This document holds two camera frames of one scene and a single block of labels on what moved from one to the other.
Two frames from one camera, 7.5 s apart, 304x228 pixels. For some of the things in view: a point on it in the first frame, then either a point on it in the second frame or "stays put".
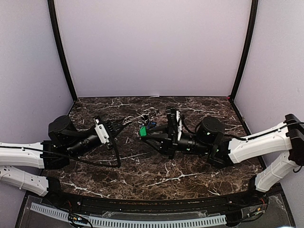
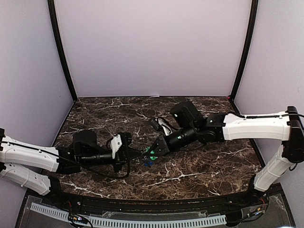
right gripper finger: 158,143 to 157,154
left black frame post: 54,21 stays put
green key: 143,131 to 152,157
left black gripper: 113,134 to 121,156
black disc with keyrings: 143,117 to 145,156
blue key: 150,125 to 150,163
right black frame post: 250,32 stays put
